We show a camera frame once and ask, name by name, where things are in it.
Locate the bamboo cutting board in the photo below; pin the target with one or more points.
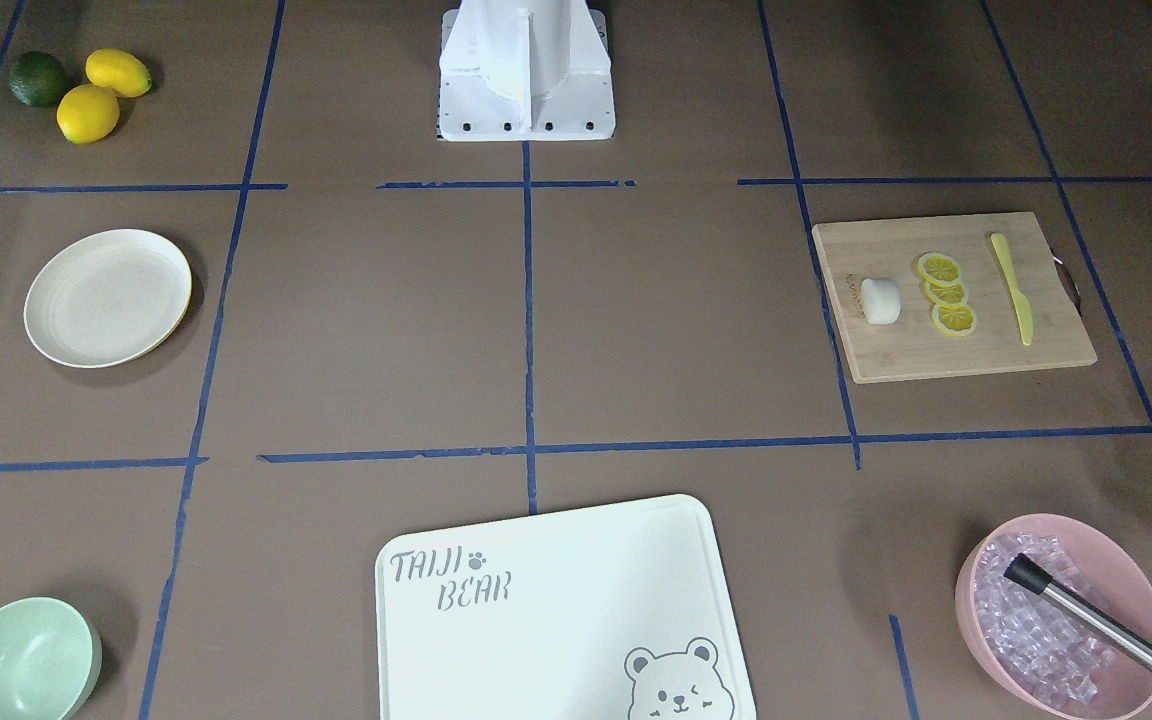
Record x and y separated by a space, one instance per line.
911 348

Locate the white bear serving tray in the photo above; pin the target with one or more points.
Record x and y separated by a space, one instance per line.
618 611

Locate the yellow plastic knife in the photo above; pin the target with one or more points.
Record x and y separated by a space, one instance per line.
1019 301

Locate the top lemon slice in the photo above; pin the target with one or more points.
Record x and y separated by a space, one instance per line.
938 269

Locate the pink bowl with ice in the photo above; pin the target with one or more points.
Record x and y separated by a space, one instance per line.
1039 652

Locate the yellow lemon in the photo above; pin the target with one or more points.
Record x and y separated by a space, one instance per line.
120 71
88 113

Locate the mint green bowl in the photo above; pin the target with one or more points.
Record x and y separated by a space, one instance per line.
50 659

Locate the bottom lemon slice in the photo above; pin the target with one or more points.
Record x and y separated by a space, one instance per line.
954 321

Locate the green lime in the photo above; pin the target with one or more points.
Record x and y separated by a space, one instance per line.
39 80

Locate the middle lemon slice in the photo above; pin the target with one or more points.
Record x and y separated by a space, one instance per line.
946 295

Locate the lower yellow lemon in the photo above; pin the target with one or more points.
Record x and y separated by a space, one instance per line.
88 113

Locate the lemon slice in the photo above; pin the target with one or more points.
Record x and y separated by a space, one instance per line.
938 269
946 295
954 321

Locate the cream round plate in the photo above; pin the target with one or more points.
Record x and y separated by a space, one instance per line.
108 298

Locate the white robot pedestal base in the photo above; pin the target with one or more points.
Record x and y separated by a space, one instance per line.
525 71

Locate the upper yellow lemon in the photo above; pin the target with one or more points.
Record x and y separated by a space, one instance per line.
120 71

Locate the metal rod black tip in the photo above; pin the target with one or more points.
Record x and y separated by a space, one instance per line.
1030 576

